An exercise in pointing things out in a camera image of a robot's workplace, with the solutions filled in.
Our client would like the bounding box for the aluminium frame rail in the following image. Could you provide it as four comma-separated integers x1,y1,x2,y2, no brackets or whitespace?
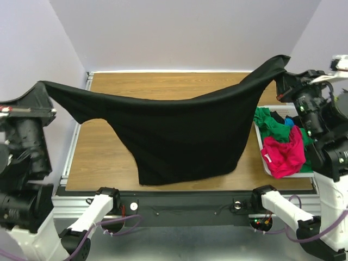
51,72,95,218

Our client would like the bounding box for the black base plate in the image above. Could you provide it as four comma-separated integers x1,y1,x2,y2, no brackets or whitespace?
89,190,283,227

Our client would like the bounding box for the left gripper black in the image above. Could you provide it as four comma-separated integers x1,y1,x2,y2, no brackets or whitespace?
0,75,63,165

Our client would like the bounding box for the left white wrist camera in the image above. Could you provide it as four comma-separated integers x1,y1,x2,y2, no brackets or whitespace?
1,104,32,117

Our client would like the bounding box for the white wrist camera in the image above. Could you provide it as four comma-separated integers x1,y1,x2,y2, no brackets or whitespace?
310,54,347,84
1,104,32,117

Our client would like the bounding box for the green t shirt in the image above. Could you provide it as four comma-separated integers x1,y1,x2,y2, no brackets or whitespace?
253,107,313,173

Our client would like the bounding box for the white laundry basket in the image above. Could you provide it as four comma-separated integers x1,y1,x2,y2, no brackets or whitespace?
253,105,314,179

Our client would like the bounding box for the black t shirt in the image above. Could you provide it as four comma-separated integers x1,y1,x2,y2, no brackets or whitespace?
44,54,290,186
270,111,302,127

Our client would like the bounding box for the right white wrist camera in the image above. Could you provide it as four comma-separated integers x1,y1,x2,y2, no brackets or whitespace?
310,54,347,84

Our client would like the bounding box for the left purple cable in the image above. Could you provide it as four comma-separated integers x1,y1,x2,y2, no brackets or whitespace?
0,214,144,261

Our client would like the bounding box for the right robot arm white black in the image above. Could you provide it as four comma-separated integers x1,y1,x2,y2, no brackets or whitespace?
250,69,347,260

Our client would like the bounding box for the blue t shirt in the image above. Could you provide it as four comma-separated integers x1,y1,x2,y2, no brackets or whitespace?
284,117,295,128

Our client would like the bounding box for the pink t shirt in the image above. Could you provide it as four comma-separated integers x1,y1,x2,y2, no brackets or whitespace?
261,126,306,179

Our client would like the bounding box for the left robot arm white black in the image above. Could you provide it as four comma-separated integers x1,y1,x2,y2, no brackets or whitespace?
1,81,121,260

